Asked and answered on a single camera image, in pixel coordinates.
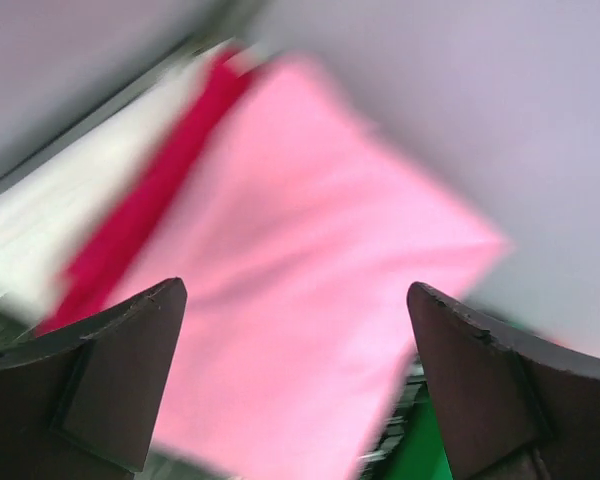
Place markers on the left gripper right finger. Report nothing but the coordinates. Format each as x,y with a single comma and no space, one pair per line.
509,404

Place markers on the green plastic bin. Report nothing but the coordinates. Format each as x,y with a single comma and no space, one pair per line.
421,454

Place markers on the folded white t shirt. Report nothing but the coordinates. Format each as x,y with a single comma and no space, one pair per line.
46,216

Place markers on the folded magenta t shirt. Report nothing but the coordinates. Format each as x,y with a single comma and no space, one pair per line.
99,266

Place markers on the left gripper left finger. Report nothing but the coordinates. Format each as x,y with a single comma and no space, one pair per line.
81,402

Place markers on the pink t shirt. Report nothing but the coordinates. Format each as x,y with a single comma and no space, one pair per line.
297,237

